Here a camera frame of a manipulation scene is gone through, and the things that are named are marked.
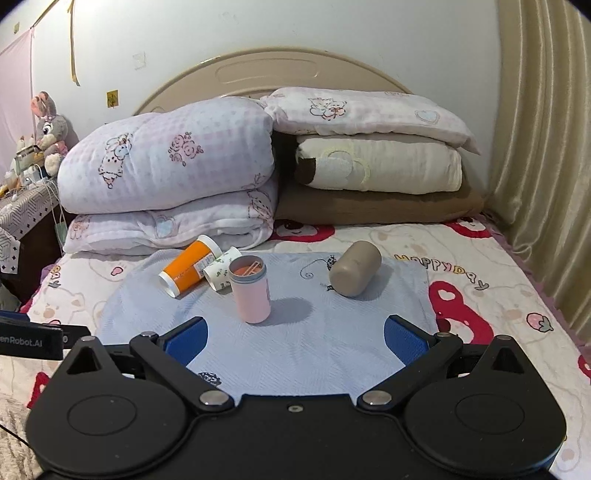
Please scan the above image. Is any beige headboard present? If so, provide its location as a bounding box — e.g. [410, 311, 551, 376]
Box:
[132, 46, 414, 116]

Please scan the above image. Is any light blue cloth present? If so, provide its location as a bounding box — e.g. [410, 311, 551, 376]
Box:
[94, 251, 440, 403]

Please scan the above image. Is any beige curtain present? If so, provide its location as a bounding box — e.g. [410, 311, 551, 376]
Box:
[486, 0, 591, 346]

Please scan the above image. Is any yellow tape strip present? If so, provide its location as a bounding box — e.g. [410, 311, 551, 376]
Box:
[67, 0, 81, 88]

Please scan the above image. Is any pink cup with grey rim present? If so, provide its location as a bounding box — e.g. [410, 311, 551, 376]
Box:
[229, 255, 272, 324]

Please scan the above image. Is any orange cup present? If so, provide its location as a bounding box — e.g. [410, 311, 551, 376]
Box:
[158, 234, 223, 299]

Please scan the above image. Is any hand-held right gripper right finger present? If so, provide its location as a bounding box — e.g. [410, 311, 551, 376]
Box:
[355, 315, 530, 414]

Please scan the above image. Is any nightstand with patterned cloth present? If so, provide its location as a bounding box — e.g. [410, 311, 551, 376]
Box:
[0, 180, 66, 306]

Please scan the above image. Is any pink checked pillow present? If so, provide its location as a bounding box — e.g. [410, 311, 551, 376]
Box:
[259, 87, 481, 156]

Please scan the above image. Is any pink wall cloth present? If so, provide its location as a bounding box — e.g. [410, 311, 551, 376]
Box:
[0, 27, 37, 182]

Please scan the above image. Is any grey plush rabbit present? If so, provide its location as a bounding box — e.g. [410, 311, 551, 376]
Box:
[30, 90, 71, 175]

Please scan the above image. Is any brown pillow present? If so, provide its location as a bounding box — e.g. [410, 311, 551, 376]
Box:
[274, 177, 486, 227]

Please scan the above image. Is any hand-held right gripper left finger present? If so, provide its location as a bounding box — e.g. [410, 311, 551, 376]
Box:
[62, 316, 235, 414]

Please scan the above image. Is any cream pillow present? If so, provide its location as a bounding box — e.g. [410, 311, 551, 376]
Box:
[294, 135, 464, 193]

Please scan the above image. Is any white cable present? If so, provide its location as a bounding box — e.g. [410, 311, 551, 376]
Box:
[45, 179, 71, 254]

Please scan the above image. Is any white patterned paper cup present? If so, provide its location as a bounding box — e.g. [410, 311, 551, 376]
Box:
[203, 247, 243, 293]

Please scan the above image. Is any folded pink checked quilt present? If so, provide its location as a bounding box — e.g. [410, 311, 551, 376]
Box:
[57, 98, 280, 256]

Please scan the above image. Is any taupe cup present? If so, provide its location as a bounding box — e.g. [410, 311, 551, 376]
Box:
[329, 240, 383, 297]

